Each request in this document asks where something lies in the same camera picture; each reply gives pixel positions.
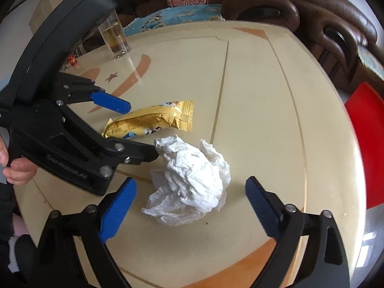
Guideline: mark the brown leather sofa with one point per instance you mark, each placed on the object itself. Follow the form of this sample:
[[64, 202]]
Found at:
[[330, 12]]

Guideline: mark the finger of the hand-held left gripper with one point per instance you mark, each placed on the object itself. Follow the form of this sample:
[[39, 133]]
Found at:
[[111, 102], [138, 153]]

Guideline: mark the beige cabinet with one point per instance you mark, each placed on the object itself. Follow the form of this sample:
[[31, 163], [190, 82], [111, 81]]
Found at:
[[45, 6]]

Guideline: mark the white tissue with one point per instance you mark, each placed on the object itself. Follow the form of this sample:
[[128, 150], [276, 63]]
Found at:
[[192, 180]]

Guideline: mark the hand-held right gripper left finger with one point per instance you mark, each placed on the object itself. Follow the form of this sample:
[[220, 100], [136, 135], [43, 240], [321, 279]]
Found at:
[[118, 210]]

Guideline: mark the red plastic stool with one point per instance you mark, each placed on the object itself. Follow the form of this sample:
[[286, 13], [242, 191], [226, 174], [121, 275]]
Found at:
[[369, 141]]

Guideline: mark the yellow snack packet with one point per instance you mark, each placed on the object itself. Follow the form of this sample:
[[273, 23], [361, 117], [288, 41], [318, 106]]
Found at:
[[156, 117]]

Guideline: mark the small red packet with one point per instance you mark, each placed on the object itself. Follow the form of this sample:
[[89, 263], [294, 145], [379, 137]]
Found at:
[[73, 61]]

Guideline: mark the person's black trousers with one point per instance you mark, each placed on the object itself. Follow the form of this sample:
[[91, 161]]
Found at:
[[9, 210]]

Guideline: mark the drinking glass with tea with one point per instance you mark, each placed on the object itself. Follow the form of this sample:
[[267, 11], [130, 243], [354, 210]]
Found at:
[[115, 39]]

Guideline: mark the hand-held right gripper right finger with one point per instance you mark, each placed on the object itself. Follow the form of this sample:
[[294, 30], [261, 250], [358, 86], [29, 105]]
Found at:
[[262, 210]]

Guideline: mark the person's left hand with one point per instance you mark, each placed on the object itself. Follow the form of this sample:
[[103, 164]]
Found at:
[[19, 172]]

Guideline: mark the blue floral cloth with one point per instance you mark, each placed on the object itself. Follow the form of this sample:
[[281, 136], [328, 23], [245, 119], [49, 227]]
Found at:
[[186, 13]]

